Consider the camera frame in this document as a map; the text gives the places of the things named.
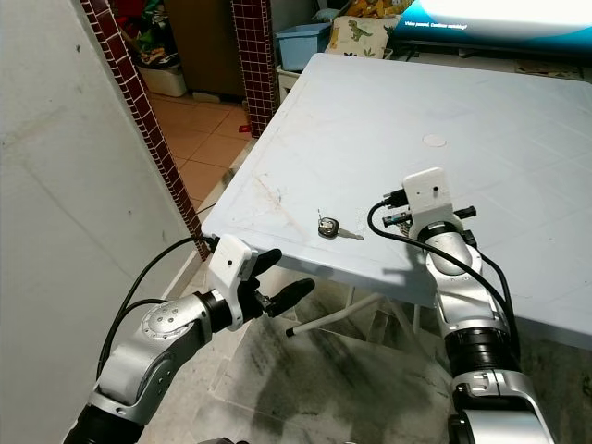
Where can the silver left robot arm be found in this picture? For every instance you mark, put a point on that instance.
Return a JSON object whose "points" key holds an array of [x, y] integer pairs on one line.
{"points": [[157, 342]]}

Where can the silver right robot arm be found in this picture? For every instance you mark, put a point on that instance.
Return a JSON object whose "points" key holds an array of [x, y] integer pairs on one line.
{"points": [[462, 287]]}

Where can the white table leg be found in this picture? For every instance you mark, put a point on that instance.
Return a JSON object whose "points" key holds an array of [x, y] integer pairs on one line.
{"points": [[319, 322]]}

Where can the silver key with black fob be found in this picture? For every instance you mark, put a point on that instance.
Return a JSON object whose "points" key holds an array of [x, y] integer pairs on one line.
{"points": [[327, 228]]}

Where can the round white table cap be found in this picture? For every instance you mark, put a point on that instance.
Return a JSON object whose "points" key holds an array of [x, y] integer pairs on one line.
{"points": [[434, 141]]}

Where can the white plastic table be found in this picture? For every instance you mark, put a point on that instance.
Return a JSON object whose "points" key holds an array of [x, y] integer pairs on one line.
{"points": [[379, 102]]}

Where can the small red floor object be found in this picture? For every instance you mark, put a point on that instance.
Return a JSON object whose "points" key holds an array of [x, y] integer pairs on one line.
{"points": [[246, 131]]}

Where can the white plastic stool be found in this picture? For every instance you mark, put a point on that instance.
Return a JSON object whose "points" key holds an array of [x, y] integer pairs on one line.
{"points": [[287, 85]]}

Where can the dark red tiled column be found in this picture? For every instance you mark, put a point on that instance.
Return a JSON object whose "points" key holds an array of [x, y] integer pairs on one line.
{"points": [[254, 74]]}

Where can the dinosaur print cloth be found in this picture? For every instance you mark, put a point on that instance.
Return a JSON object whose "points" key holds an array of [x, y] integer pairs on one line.
{"points": [[361, 35]]}

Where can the lit television screen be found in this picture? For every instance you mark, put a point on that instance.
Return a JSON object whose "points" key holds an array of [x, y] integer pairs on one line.
{"points": [[490, 23]]}

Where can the blue plastic tub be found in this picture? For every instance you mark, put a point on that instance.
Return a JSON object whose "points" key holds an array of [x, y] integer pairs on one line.
{"points": [[303, 46]]}

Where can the white plastic bin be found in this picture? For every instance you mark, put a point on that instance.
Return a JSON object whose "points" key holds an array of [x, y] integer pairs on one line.
{"points": [[162, 83]]}

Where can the dark brown cabinet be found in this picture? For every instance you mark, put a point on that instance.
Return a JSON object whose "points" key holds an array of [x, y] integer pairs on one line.
{"points": [[203, 46]]}

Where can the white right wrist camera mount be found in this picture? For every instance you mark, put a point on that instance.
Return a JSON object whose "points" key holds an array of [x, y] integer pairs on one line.
{"points": [[430, 197]]}

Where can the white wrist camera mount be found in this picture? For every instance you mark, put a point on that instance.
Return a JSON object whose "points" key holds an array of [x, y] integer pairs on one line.
{"points": [[430, 197], [231, 266]]}

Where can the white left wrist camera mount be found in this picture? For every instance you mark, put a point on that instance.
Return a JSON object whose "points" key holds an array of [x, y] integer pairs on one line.
{"points": [[231, 266]]}

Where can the dark red tiled wall edge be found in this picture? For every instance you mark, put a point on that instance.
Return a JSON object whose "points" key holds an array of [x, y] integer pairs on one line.
{"points": [[143, 111]]}

